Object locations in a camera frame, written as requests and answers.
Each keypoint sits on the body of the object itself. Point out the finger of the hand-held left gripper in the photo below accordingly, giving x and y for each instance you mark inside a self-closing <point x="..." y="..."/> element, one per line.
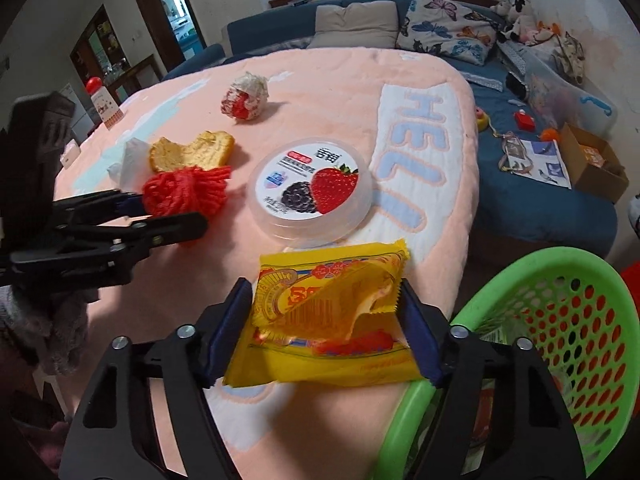
<point x="175" y="227"/>
<point x="127" y="205"/>

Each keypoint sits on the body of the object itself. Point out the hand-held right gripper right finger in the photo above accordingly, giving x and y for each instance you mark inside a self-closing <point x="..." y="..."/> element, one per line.
<point x="422" y="345"/>

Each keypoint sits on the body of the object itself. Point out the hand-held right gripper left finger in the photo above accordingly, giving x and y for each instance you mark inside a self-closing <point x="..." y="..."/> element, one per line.
<point x="227" y="340"/>

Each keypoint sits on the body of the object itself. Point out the red mesh net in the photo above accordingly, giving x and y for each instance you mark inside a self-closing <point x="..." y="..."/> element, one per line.
<point x="190" y="190"/>

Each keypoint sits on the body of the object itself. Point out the yellow snack wrapper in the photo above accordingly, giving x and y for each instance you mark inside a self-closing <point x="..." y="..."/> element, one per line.
<point x="310" y="310"/>

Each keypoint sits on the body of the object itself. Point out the green plastic basket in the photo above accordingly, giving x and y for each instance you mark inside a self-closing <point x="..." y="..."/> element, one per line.
<point x="530" y="265"/>

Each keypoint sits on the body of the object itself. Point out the clear round plastic tub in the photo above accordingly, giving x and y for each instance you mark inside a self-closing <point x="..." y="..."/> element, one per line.
<point x="310" y="185"/>

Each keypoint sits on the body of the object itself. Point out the white red plastic bag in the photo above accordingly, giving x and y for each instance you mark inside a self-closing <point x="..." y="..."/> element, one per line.
<point x="250" y="92"/>

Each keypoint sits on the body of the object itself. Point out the crumpled white tissue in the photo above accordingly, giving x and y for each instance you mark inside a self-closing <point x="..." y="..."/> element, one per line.
<point x="127" y="162"/>

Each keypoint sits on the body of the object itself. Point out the white refrigerator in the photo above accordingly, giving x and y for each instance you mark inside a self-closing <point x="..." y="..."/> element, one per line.
<point x="82" y="122"/>

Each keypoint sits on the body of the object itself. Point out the white bottle with red cap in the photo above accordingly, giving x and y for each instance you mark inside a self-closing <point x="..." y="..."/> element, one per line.
<point x="105" y="107"/>

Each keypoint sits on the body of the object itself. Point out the dark wooden side table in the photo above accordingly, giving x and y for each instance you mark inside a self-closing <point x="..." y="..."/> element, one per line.
<point x="137" y="77"/>

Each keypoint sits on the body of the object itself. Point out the dark wooden cabinet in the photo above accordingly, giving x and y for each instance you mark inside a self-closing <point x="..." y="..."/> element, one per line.
<point x="95" y="45"/>

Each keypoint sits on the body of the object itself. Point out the blue sofa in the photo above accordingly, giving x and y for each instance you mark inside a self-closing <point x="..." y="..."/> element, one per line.
<point x="525" y="210"/>

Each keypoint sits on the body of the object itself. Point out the pink printed blanket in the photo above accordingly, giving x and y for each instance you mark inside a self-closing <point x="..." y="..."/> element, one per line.
<point x="350" y="100"/>

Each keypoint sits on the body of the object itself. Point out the white blue paper booklet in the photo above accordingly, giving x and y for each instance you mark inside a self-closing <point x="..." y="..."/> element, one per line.
<point x="545" y="165"/>

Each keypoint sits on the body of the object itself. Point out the red plastic basin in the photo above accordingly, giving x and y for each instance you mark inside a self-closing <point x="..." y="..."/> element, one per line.
<point x="631" y="280"/>

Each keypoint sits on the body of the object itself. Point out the yellow duck toy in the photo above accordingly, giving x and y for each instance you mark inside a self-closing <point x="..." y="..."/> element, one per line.
<point x="481" y="120"/>

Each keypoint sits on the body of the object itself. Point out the small orange toy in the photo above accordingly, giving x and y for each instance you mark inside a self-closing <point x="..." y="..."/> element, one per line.
<point x="549" y="135"/>

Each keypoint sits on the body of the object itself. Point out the small red toy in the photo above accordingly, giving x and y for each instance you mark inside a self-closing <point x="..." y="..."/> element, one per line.
<point x="524" y="121"/>

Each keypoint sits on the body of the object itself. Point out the butterfly print cloth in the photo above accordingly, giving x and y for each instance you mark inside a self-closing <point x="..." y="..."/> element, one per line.
<point x="635" y="215"/>

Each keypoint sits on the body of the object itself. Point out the brown cardboard box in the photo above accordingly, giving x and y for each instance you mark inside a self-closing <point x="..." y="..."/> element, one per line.
<point x="595" y="165"/>

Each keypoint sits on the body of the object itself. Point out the beige pillow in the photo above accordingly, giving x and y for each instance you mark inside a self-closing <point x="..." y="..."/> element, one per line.
<point x="352" y="25"/>

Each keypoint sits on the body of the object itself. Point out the white lace cloth strip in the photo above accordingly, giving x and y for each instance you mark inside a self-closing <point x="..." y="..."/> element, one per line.
<point x="482" y="81"/>

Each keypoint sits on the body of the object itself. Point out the clear plastic storage box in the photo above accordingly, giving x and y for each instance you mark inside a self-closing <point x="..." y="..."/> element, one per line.
<point x="560" y="95"/>

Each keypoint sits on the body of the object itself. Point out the butterfly print pillow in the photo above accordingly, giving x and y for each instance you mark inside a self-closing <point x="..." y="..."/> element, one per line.
<point x="445" y="30"/>

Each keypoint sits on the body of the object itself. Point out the orange white plush toy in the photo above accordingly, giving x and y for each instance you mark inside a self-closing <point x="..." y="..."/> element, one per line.
<point x="560" y="50"/>

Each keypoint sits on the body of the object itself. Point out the black white cow plush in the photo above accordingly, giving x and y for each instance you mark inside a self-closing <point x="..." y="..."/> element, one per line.
<point x="515" y="20"/>

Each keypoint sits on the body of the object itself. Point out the dark wooden door frame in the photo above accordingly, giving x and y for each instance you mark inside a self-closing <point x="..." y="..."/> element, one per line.
<point x="142" y="15"/>

